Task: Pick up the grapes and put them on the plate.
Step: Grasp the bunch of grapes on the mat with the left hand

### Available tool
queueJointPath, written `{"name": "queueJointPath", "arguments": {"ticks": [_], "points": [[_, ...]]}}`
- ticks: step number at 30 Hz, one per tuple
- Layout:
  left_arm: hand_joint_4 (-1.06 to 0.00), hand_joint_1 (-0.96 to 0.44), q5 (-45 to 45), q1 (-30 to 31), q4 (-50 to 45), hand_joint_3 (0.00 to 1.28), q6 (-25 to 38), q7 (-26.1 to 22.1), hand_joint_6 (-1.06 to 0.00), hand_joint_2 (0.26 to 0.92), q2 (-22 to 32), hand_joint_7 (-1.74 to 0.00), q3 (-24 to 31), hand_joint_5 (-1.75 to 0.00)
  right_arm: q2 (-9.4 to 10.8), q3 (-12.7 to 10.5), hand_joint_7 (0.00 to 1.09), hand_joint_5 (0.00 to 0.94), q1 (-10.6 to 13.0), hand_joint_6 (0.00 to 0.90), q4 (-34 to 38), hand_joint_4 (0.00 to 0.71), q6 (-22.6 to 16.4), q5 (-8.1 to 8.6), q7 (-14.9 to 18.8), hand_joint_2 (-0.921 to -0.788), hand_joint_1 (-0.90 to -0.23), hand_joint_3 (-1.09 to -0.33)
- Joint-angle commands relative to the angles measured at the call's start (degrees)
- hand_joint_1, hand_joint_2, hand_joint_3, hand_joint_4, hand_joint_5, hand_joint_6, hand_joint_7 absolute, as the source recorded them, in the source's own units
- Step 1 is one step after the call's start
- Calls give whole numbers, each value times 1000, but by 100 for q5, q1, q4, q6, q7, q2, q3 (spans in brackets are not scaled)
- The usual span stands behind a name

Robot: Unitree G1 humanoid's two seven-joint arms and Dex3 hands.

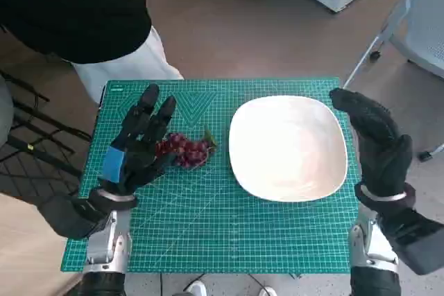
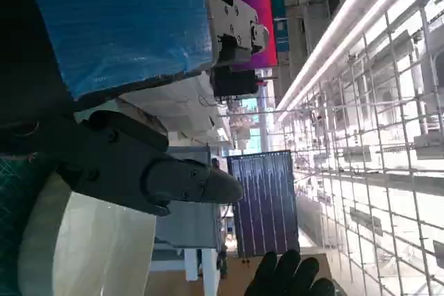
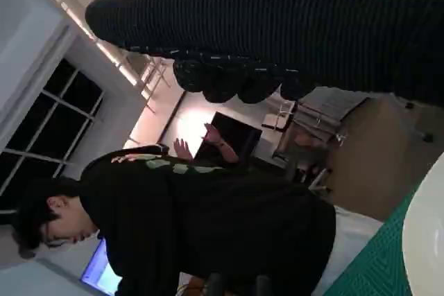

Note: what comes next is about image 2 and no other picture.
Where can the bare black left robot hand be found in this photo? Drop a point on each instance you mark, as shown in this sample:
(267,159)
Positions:
(121,25)

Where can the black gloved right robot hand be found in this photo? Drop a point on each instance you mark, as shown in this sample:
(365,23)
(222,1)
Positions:
(288,275)

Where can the monitor with dark blue screen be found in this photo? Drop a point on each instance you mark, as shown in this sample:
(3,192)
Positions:
(265,202)

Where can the monitor with purple screen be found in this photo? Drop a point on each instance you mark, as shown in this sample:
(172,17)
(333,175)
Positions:
(265,25)

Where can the person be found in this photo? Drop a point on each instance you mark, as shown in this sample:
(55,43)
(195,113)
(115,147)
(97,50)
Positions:
(100,251)

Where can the green cutting mat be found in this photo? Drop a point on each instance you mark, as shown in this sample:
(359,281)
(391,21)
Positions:
(14,213)

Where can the long white ceiling light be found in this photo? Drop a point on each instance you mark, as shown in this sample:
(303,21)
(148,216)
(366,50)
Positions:
(347,32)

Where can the teal wall screen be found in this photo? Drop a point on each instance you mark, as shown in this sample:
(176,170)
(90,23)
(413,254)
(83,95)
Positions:
(280,22)

